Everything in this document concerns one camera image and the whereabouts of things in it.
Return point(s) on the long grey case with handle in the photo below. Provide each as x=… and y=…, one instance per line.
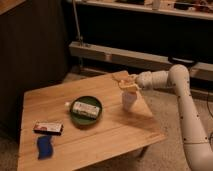
x=146, y=61

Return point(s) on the red chocolate bar packet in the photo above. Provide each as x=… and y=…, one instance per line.
x=48, y=128

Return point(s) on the white snack box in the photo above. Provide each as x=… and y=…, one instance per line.
x=85, y=109

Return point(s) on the small white bottle cap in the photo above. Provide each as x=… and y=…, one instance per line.
x=68, y=105

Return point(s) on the white gripper with label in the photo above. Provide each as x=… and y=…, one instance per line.
x=130, y=83

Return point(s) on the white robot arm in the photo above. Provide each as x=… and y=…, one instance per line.
x=196, y=145

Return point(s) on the wooden table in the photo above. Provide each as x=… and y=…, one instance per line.
x=117, y=131

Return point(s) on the metal stand pole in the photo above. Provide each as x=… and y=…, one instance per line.
x=79, y=37

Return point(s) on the blue sponge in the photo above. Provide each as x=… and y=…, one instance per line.
x=45, y=149

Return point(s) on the cluttered back shelf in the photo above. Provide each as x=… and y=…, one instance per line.
x=165, y=7

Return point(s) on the dark green plate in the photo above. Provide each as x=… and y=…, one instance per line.
x=84, y=120

